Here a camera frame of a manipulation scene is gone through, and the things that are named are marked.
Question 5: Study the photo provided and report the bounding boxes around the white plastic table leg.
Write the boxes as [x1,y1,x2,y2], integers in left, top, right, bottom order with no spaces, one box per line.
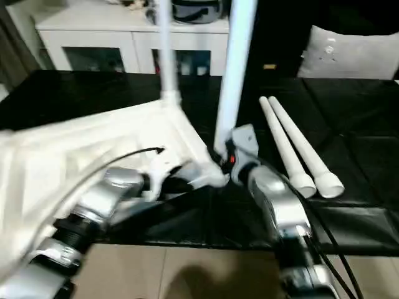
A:
[259,95,317,199]
[157,0,184,107]
[213,0,259,163]
[268,95,345,199]

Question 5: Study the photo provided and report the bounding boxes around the white plastic table top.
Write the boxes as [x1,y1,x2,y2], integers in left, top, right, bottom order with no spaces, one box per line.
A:
[0,93,231,259]

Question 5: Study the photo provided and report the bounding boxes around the black work mat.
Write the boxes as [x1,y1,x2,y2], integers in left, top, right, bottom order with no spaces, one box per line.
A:
[0,70,399,258]

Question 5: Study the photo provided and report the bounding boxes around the black tall furniture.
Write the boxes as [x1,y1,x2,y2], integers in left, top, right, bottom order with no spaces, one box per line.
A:
[224,0,399,78]

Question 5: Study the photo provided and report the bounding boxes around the grey printed cushion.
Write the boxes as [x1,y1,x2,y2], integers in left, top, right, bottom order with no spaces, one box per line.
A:
[296,24,398,80]

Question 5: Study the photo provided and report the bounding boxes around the white glass-door cabinet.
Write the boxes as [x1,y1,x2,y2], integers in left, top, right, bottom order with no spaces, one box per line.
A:
[36,0,232,75]

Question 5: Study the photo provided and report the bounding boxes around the grey curtain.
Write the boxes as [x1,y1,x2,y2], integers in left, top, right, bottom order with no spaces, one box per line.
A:
[0,0,43,82]

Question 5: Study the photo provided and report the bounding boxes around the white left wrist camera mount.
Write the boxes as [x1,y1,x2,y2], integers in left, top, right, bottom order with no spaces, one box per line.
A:
[142,152,200,202]

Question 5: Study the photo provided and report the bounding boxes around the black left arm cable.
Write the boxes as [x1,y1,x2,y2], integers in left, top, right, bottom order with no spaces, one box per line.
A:
[18,146,166,275]

